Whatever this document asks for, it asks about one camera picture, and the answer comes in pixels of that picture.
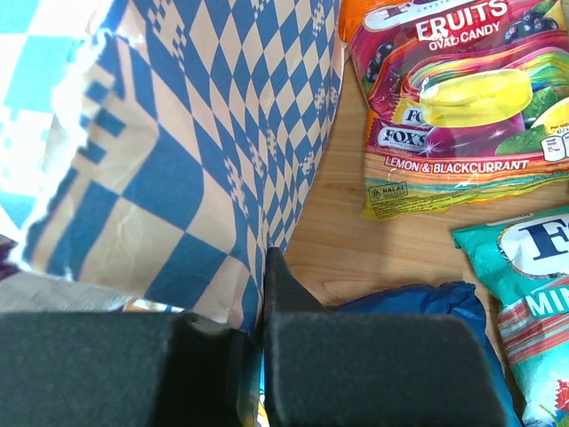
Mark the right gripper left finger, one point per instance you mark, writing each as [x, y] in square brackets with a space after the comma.
[126, 369]

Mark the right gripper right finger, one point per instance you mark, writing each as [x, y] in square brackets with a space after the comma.
[325, 368]

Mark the blue Slendy candy bag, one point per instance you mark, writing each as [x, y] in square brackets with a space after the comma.
[457, 299]

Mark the teal snack packet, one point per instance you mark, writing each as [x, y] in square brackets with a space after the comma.
[523, 262]

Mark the blue checkered paper bag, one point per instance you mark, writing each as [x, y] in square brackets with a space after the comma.
[160, 148]

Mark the colourful candy packet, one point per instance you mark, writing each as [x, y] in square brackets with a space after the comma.
[467, 100]

